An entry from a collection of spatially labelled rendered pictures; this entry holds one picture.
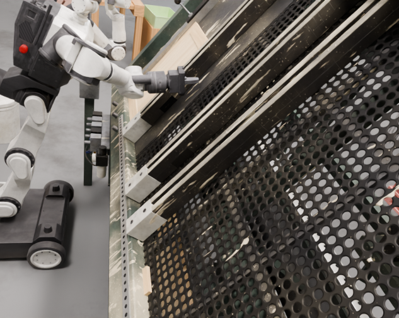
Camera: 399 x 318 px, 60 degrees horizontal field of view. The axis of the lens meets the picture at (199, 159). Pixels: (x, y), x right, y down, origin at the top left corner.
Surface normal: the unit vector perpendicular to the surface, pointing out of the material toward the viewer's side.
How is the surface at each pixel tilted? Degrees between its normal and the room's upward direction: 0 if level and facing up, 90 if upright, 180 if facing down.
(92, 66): 75
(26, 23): 90
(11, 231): 0
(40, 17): 90
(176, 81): 90
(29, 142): 90
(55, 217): 0
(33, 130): 111
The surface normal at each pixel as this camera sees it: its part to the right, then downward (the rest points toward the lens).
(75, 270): 0.20, -0.80
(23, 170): 0.19, 0.59
